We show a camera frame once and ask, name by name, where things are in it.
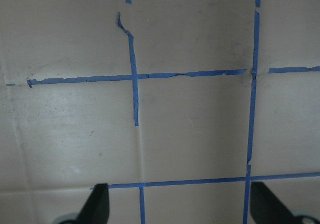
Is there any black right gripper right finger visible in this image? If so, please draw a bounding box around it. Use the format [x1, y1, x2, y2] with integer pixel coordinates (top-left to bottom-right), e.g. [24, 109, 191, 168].
[249, 182, 302, 224]

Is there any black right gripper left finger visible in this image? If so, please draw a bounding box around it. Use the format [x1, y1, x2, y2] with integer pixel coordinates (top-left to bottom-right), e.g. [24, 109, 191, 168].
[76, 184, 110, 224]

